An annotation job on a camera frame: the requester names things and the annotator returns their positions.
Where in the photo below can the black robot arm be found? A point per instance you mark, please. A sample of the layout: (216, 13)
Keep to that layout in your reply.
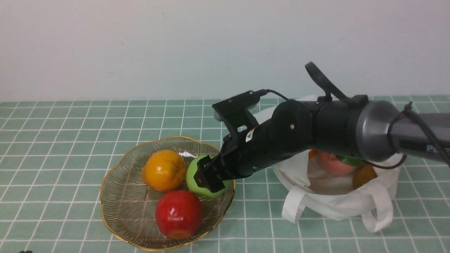
(371, 131)

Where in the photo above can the green checkered tablecloth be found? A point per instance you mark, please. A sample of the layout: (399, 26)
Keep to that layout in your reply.
(54, 156)

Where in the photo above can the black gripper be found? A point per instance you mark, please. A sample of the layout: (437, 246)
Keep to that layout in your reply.
(273, 141)

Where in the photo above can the red apple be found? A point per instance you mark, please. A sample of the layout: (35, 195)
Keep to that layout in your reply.
(179, 214)

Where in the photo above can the white cloth bag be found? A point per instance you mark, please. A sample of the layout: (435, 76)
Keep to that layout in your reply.
(310, 186)

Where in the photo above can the gold rimmed glass fruit bowl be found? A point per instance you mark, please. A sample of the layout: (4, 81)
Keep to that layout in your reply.
(129, 206)

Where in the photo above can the pink peach with leaf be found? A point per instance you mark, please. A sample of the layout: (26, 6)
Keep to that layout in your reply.
(337, 165)

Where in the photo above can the green apple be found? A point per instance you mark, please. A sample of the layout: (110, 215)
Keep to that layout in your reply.
(201, 192)

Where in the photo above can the brown pear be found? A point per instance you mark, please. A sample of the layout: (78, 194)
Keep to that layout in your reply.
(363, 175)

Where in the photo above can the orange fruit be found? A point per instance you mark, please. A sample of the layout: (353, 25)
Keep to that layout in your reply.
(165, 171)

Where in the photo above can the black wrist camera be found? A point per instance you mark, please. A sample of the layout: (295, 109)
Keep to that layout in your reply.
(234, 111)

